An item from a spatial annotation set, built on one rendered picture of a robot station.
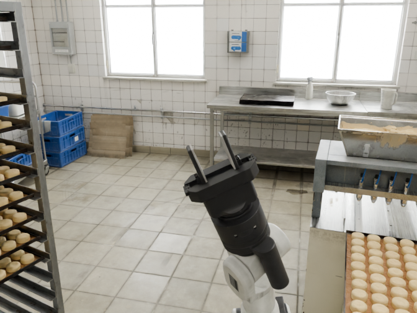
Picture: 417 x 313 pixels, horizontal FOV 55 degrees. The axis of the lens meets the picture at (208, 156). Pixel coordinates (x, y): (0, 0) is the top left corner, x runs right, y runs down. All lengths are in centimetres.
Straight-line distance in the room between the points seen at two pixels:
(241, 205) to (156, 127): 494
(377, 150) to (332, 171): 22
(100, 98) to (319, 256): 438
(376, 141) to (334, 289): 76
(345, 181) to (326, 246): 33
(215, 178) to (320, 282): 155
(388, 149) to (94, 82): 457
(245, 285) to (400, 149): 129
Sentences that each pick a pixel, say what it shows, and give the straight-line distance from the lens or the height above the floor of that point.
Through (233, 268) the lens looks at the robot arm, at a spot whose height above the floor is 135.
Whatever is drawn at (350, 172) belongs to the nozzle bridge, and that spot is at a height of 110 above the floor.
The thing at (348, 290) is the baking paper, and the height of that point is 90.
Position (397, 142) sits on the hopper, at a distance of 186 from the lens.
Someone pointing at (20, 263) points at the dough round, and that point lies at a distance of 177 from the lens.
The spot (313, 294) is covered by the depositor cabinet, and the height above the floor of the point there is 47.
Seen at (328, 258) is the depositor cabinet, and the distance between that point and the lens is 204.
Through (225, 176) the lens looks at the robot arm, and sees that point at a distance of 62.
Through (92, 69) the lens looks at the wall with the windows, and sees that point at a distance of 580.
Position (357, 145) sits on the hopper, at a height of 124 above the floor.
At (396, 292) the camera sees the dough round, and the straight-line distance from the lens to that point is 150.
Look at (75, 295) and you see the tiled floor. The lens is 300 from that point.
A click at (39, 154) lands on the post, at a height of 130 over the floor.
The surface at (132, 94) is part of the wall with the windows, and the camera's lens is 559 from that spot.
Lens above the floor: 176
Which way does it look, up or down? 19 degrees down
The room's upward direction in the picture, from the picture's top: straight up
